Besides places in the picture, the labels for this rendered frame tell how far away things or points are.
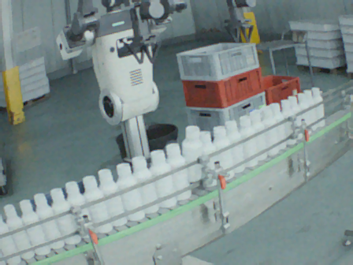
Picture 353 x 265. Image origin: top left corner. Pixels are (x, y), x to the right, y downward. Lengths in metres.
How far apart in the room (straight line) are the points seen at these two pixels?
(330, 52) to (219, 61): 4.97
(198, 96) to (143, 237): 2.79
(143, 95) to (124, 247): 0.88
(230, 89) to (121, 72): 2.10
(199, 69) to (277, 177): 2.36
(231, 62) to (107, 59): 2.15
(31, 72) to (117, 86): 9.00
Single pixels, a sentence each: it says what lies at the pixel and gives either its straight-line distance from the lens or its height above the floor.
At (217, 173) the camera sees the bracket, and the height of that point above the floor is 1.08.
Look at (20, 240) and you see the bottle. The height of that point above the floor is 1.07.
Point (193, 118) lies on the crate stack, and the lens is 4.25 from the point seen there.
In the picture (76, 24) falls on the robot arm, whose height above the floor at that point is 1.59.
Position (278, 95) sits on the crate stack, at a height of 0.56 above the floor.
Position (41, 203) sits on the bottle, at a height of 1.15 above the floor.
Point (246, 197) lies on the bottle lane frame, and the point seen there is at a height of 0.92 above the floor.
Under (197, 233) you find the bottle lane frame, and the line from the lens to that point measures 1.59.
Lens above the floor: 1.60
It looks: 15 degrees down
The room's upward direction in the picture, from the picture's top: 10 degrees counter-clockwise
